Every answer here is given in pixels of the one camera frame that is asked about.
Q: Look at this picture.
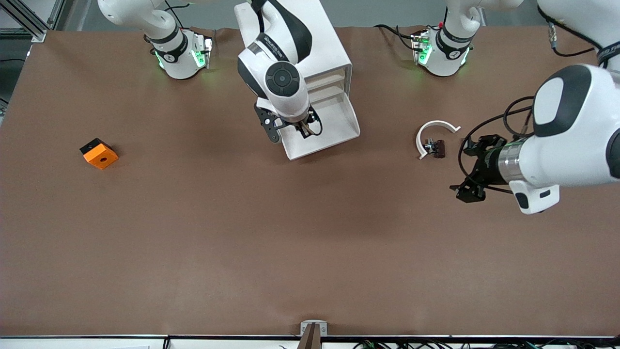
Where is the orange and black box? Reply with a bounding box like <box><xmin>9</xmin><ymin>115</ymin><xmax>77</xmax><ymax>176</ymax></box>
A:
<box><xmin>79</xmin><ymin>138</ymin><xmax>119</xmax><ymax>170</ymax></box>

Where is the aluminium frame profile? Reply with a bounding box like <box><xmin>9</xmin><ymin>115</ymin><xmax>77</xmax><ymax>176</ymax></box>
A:
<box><xmin>0</xmin><ymin>0</ymin><xmax>66</xmax><ymax>43</ymax></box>

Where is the black cable bundle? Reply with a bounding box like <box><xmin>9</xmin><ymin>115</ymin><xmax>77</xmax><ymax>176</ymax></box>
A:
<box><xmin>351</xmin><ymin>339</ymin><xmax>620</xmax><ymax>349</ymax></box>

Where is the white table edge rail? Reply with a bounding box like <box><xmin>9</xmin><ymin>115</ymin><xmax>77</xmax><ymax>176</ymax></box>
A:
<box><xmin>0</xmin><ymin>334</ymin><xmax>620</xmax><ymax>349</ymax></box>

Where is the brown metal electrical component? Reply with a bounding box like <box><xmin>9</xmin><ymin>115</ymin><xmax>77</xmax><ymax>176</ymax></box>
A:
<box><xmin>423</xmin><ymin>138</ymin><xmax>446</xmax><ymax>159</ymax></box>

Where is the white curved plastic ring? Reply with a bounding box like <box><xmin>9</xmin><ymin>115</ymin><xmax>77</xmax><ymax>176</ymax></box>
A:
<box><xmin>416</xmin><ymin>120</ymin><xmax>461</xmax><ymax>160</ymax></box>

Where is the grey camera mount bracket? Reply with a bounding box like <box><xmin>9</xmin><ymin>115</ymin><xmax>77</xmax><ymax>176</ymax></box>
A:
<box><xmin>298</xmin><ymin>320</ymin><xmax>328</xmax><ymax>349</ymax></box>

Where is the brown table cover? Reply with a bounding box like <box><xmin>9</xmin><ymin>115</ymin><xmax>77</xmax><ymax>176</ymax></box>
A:
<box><xmin>0</xmin><ymin>25</ymin><xmax>620</xmax><ymax>337</ymax></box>

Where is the black arm base cable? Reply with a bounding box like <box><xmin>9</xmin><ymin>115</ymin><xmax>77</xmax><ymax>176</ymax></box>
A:
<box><xmin>374</xmin><ymin>23</ymin><xmax>418</xmax><ymax>51</ymax></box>

